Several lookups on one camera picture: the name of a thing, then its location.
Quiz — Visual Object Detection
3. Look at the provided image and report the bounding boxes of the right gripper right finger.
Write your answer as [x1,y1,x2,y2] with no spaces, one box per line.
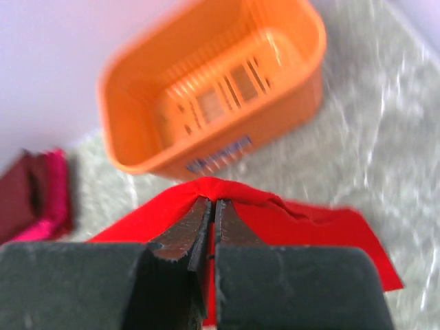
[214,200,394,329]

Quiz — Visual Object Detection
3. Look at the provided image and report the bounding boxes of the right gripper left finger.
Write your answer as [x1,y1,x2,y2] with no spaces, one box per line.
[1,198,212,329]

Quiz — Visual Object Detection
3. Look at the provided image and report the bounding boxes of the red t shirt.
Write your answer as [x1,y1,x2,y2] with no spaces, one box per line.
[93,177,403,327]

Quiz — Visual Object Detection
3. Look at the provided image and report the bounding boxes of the folded pink t shirt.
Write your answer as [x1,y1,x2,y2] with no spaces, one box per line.
[9,148,73,242]

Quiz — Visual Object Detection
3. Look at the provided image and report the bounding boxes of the folded maroon t shirt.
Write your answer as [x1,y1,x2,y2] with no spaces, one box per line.
[1,151,49,243]

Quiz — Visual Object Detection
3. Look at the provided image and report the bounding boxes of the orange plastic basket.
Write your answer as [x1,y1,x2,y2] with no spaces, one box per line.
[98,1,327,180]

